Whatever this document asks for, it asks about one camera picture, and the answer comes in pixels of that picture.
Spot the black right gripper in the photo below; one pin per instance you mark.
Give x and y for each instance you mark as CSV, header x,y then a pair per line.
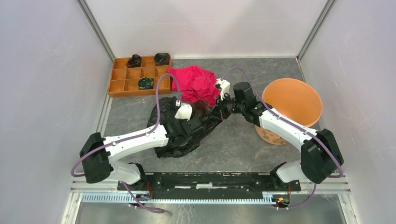
x,y
221,106

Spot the black plastic trash bag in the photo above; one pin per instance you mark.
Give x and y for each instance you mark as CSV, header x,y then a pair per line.
x,y
186,135

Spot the orange plastic trash bin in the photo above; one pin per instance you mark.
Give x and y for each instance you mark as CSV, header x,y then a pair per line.
x,y
294,99

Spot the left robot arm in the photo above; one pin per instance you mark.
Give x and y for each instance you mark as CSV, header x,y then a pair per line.
x,y
101,157

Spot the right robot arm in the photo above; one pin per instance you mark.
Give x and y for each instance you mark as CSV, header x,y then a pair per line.
x,y
320,156

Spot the red crumpled cloth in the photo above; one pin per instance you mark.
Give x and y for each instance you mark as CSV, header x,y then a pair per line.
x,y
195,84

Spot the dark rolled item back right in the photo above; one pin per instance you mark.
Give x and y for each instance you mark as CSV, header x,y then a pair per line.
x,y
161,59

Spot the blue green rolled item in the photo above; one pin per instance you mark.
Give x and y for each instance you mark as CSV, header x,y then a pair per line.
x,y
146,83

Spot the black rolled item back left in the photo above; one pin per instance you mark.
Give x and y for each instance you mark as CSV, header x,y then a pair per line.
x,y
134,61

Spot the wooden compartment tray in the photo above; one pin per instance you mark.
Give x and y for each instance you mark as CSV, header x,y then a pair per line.
x,y
124,81

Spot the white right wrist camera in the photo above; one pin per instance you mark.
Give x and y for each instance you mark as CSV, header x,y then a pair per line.
x,y
223,86

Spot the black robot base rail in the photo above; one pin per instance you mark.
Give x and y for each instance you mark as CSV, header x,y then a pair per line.
x,y
205,185

